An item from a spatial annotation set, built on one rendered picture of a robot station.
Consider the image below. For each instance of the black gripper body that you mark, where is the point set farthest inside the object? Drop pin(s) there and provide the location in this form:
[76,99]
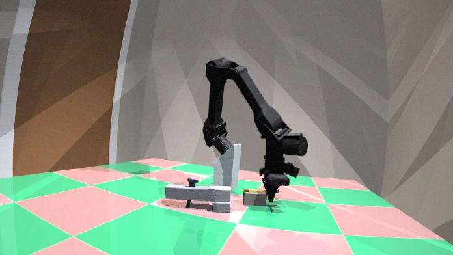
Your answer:
[272,170]

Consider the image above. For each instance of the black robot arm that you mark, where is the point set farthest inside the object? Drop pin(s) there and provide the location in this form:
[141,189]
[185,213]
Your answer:
[267,120]

